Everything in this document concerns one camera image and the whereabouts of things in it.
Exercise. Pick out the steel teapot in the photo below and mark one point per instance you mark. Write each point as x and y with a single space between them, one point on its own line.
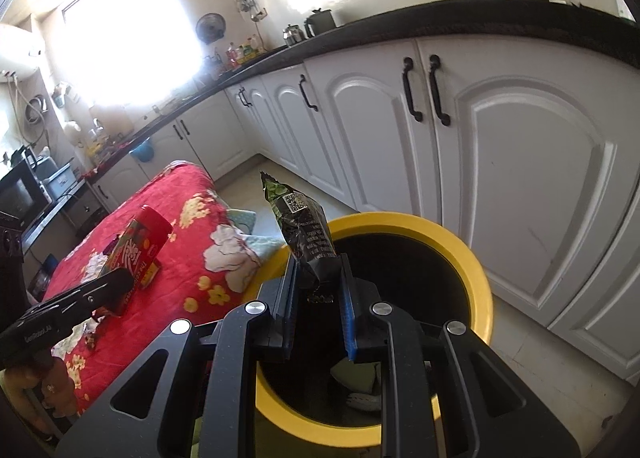
293 34

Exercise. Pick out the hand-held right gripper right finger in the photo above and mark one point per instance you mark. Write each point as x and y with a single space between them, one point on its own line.
348 333

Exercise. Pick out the row of condiment bottles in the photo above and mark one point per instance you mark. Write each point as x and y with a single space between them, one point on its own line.
240 53

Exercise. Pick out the black microwave oven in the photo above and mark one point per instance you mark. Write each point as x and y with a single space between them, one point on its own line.
20 193

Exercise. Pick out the black pot on counter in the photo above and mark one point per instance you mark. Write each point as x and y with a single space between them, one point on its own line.
320 23

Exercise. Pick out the black wall fan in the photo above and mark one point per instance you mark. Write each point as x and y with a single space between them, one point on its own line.
209 28

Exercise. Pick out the kitchen window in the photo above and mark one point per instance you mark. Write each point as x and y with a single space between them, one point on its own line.
130 33

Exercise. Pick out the white foam net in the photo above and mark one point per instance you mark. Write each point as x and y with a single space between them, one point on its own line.
365 400

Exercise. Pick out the blue hanging bin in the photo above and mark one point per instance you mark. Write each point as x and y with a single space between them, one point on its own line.
142 152

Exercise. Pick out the light green foam net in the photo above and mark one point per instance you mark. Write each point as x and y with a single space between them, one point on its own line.
355 375

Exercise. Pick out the black kitchen countertop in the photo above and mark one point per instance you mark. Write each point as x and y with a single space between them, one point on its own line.
450 18

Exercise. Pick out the person's left hand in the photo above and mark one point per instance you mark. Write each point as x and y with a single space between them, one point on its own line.
50 388

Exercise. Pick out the black green snack wrapper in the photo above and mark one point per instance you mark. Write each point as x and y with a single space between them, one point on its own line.
305 228

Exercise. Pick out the red floral blanket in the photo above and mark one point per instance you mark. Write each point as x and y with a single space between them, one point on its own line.
175 178

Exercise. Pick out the white water heater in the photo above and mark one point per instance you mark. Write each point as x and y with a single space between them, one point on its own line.
17 48

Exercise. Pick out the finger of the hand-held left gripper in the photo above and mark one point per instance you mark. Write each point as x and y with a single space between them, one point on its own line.
11 248
100 290

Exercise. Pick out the grey storage box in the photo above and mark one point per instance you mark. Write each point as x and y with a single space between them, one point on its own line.
57 183

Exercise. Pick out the red snack box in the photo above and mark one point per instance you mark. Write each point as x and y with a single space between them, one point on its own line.
145 238

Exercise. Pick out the yellow rimmed trash bin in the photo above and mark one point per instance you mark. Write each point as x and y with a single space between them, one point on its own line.
400 220

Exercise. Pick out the small dark candy wrapper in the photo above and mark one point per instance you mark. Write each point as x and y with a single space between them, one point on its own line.
92 338

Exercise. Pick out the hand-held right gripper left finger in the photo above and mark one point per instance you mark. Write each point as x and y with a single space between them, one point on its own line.
285 333

